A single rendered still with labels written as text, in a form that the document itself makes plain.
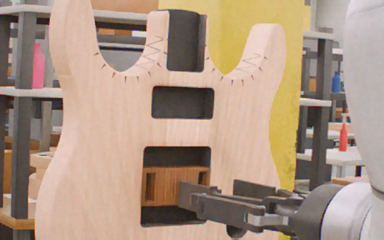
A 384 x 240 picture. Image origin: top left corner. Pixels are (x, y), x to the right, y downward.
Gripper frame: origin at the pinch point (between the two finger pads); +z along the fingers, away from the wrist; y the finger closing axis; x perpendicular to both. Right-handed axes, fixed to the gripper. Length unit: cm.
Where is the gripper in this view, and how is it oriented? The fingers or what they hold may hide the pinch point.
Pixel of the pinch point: (223, 196)
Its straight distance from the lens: 98.4
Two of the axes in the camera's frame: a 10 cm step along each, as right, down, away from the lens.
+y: 8.2, 0.1, 5.7
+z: -5.6, -0.8, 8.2
